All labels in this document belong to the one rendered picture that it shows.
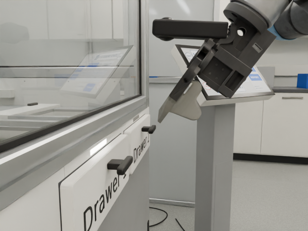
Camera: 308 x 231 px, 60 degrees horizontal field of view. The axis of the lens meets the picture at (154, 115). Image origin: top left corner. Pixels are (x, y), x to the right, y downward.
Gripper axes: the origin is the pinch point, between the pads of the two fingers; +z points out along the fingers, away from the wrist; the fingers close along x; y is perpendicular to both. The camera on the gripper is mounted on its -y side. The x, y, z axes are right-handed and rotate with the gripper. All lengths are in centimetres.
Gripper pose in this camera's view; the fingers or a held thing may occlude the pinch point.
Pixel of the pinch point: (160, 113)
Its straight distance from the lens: 44.7
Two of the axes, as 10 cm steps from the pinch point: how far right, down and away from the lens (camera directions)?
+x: 1.4, -1.5, 9.8
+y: 8.1, 5.9, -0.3
